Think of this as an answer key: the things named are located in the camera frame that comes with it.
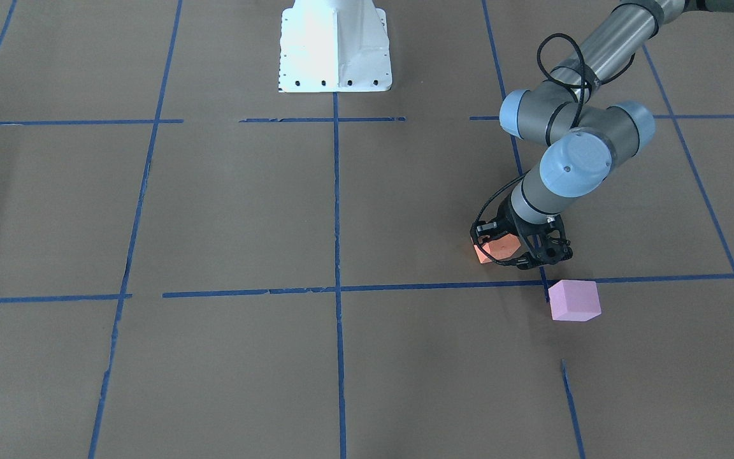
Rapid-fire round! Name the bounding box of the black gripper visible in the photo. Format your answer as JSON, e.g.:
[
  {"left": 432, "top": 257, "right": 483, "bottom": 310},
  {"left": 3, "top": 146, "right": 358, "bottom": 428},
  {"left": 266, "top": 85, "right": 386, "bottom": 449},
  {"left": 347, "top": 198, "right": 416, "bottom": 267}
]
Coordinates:
[{"left": 471, "top": 196, "right": 573, "bottom": 270}]

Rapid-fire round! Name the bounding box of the orange foam cube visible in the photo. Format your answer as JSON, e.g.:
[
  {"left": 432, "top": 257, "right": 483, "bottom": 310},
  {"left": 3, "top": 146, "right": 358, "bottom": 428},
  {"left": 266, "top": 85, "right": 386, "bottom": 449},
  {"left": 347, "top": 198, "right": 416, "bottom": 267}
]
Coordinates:
[{"left": 475, "top": 233, "right": 522, "bottom": 264}]

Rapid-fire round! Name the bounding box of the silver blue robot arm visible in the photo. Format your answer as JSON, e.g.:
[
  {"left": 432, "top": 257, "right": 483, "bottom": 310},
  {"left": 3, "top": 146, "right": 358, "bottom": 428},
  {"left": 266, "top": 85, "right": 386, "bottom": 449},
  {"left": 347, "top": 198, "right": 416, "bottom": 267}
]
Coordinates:
[{"left": 470, "top": 1, "right": 734, "bottom": 270}]

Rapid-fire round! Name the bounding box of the pink foam cube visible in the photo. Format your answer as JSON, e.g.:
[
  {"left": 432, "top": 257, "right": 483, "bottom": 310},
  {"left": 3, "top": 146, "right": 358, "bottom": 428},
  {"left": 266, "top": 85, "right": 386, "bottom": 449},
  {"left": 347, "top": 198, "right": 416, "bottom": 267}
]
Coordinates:
[{"left": 548, "top": 280, "right": 602, "bottom": 322}]

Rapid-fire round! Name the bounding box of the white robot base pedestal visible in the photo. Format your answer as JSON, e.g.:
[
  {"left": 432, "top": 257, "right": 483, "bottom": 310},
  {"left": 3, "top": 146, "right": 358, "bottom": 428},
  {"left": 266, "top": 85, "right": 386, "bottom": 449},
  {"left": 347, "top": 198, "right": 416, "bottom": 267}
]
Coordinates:
[{"left": 278, "top": 1, "right": 393, "bottom": 93}]

